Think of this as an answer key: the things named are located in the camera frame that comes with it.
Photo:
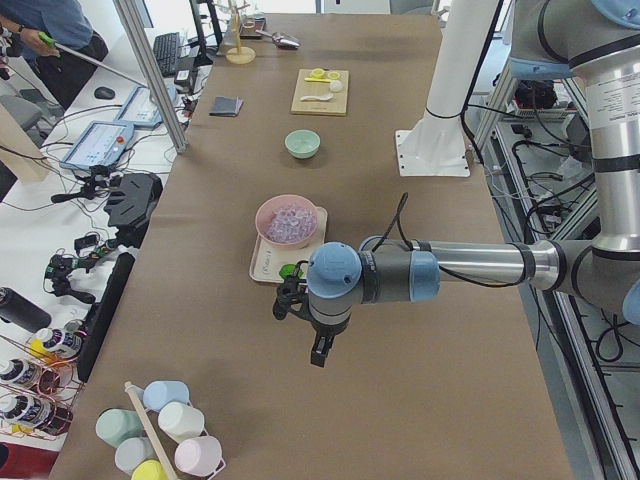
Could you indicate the copper wire bottle rack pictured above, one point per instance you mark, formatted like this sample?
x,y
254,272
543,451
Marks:
x,y
40,383

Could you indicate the white cup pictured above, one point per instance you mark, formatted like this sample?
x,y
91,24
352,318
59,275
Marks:
x,y
181,421

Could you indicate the person in blue shirt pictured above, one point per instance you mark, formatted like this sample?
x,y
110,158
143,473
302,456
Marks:
x,y
49,31

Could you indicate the teach pendant tablet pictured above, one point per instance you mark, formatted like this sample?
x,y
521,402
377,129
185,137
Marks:
x,y
139,109
100,144

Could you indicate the black keyboard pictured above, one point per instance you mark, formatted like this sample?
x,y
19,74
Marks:
x,y
166,49

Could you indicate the wooden mug tree stand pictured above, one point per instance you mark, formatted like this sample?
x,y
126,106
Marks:
x,y
239,54

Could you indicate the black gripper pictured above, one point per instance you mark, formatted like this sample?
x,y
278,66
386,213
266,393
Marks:
x,y
325,330

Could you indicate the mint green bowl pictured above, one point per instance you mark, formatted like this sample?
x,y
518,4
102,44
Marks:
x,y
302,143

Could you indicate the blue cup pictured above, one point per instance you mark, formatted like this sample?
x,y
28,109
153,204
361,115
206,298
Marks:
x,y
159,393

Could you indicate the green lime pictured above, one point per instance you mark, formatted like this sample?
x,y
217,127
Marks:
x,y
287,270

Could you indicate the metal ice scoop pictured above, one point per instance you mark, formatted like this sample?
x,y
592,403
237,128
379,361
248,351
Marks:
x,y
281,40

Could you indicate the grey folded cloth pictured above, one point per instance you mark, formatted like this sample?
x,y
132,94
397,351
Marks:
x,y
223,106

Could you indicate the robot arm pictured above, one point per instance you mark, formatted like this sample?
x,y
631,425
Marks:
x,y
597,41

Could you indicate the black water bottle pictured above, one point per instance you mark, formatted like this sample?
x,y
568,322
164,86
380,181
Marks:
x,y
21,312

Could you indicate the black computer mouse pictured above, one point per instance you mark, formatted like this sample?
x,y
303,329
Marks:
x,y
104,93

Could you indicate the white ceramic spoon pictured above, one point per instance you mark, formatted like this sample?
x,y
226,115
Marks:
x,y
317,98

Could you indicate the pink cup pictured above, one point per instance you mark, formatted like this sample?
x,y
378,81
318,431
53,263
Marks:
x,y
200,456

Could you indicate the grey cup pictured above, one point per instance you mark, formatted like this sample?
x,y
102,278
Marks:
x,y
132,452

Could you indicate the aluminium frame post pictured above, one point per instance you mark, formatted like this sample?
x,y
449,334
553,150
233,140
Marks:
x,y
133,27

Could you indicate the mint green cup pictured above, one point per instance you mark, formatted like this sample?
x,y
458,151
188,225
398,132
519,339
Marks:
x,y
114,426

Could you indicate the black bracket stand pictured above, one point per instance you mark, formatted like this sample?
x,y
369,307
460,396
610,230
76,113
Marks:
x,y
130,206

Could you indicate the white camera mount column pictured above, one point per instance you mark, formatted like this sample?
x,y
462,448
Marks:
x,y
435,146

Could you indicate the wooden cutting board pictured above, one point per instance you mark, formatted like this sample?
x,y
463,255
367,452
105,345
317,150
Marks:
x,y
321,91

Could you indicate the yellow cup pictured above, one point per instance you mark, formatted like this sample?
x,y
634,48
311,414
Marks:
x,y
149,470

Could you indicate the wooden cup rack stick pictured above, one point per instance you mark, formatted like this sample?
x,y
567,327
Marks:
x,y
133,393

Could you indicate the pile of clear ice cubes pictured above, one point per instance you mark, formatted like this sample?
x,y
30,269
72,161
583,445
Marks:
x,y
291,223

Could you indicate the pink bowl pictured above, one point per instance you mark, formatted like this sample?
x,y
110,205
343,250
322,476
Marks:
x,y
264,214

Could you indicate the cream rectangular tray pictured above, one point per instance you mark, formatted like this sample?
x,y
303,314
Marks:
x,y
267,260

